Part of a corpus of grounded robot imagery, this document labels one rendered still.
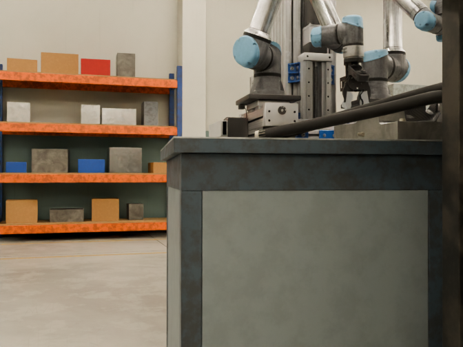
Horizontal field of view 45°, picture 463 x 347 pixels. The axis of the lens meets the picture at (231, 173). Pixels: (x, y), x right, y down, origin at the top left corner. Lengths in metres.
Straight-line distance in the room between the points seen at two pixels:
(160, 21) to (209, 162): 6.06
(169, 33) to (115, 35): 0.67
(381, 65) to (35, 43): 5.24
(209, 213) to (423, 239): 0.56
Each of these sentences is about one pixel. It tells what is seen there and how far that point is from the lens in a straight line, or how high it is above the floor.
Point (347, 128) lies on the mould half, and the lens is 1.94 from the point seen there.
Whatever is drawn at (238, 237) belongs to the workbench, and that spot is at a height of 0.56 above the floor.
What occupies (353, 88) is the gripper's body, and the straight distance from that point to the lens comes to 2.07.
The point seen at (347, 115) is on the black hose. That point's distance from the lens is 1.41.
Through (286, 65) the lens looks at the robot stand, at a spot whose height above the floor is 1.21.
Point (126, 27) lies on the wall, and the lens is 7.25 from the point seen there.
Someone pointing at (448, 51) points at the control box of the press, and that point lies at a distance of 1.18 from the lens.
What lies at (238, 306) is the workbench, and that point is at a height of 0.39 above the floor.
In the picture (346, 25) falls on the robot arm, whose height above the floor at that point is 1.25.
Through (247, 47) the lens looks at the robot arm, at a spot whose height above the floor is 1.21.
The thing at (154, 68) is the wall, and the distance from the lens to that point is 7.19.
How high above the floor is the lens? 0.71
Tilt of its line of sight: level
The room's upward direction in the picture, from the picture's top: straight up
